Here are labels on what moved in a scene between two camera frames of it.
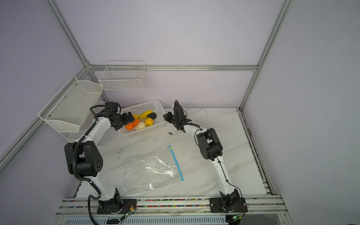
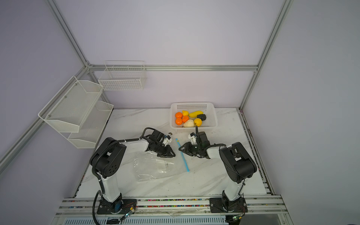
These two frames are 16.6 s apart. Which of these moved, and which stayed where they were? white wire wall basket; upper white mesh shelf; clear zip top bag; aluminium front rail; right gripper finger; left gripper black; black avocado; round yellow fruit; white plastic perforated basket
Moved: white plastic perforated basket; black avocado; left gripper black; round yellow fruit; clear zip top bag; right gripper finger
Stayed: aluminium front rail; white wire wall basket; upper white mesh shelf
